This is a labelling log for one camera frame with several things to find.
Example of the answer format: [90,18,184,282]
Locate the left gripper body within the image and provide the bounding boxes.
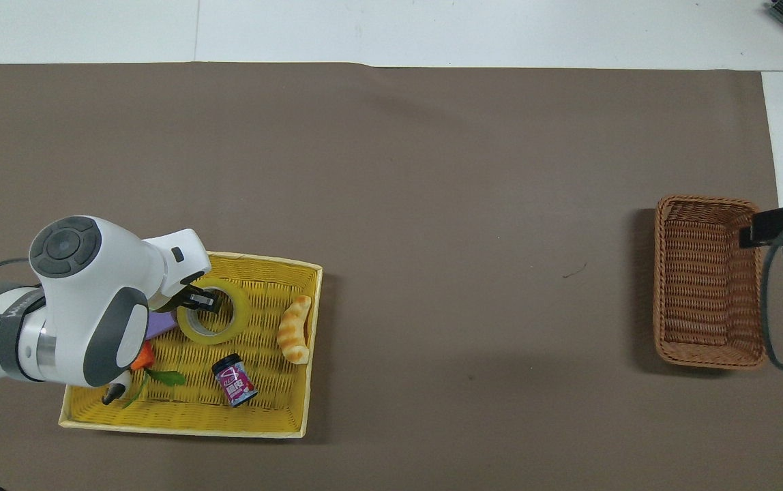
[151,278,192,313]

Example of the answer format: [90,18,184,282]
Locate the yellow tape roll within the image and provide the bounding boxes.
[176,276,252,346]

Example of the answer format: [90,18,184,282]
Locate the yellow woven basket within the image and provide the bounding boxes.
[58,250,325,439]

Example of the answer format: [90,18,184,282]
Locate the brown wicker basket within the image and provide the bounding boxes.
[652,194,769,371]

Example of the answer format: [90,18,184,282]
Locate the purple block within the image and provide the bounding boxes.
[144,310,178,340]

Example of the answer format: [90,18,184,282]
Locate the toy carrot with green leaves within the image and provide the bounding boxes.
[121,340,187,411]

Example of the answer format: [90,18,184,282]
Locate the small can with black lid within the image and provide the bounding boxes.
[211,353,259,409]

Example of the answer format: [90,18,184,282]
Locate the toy croissant bread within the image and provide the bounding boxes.
[276,294,313,366]

